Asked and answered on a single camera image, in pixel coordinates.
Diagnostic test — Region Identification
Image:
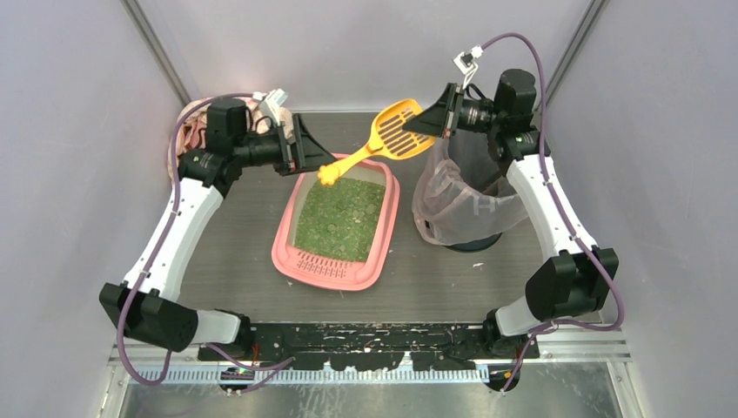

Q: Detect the pink floral cloth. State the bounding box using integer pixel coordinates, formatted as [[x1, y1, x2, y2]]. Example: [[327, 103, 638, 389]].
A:
[[166, 92, 294, 180]]

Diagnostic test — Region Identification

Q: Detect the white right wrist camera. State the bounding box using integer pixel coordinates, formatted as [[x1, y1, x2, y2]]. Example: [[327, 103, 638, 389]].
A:
[[453, 45, 484, 89]]

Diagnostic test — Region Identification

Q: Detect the dark round trash bin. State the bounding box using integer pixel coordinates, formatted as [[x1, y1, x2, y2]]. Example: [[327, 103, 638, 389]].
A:
[[446, 233, 502, 253]]

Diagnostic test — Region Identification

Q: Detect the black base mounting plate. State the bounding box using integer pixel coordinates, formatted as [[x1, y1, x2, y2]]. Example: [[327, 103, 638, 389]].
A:
[[198, 322, 539, 372]]

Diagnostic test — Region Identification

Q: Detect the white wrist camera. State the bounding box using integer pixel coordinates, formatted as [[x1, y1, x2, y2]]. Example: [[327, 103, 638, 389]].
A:
[[453, 45, 484, 89], [252, 88, 288, 125]]

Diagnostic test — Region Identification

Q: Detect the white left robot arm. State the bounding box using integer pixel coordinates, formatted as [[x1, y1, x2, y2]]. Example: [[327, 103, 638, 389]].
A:
[[99, 93, 336, 352]]

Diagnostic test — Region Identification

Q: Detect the green cat litter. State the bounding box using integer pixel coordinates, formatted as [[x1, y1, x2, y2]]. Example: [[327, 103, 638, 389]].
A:
[[294, 178, 386, 262]]

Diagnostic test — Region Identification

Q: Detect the aluminium front rail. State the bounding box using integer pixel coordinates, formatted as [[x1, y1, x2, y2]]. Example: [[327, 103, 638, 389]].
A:
[[98, 322, 642, 417]]

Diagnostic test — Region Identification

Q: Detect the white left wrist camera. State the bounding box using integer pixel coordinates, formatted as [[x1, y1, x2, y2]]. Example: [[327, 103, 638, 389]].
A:
[[252, 88, 288, 125]]

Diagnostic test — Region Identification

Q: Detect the pink plastic trash bag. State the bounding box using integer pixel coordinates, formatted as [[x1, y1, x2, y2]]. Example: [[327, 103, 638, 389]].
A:
[[411, 131, 527, 246]]

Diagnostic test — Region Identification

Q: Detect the orange litter scoop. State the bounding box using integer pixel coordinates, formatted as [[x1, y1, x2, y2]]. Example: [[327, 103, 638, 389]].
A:
[[317, 98, 436, 185]]

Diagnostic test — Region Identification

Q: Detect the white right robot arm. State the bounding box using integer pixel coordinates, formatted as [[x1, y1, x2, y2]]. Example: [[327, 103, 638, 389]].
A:
[[403, 69, 625, 347]]

